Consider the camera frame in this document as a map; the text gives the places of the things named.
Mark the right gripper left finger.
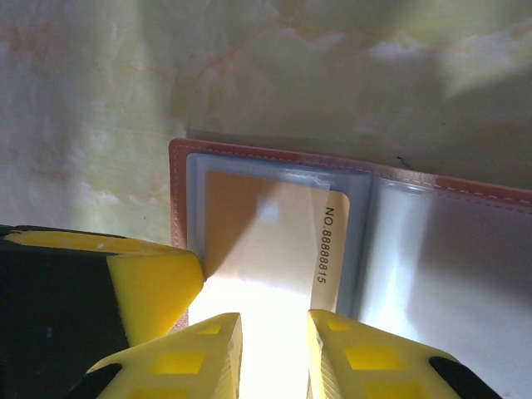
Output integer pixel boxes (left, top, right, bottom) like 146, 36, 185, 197
72, 311, 244, 399

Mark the gold credit card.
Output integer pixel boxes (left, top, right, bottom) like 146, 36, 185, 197
203, 169, 352, 315

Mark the brown leather card holder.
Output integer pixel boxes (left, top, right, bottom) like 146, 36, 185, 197
168, 138, 532, 399

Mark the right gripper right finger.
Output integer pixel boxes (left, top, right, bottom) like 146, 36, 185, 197
307, 308, 506, 399

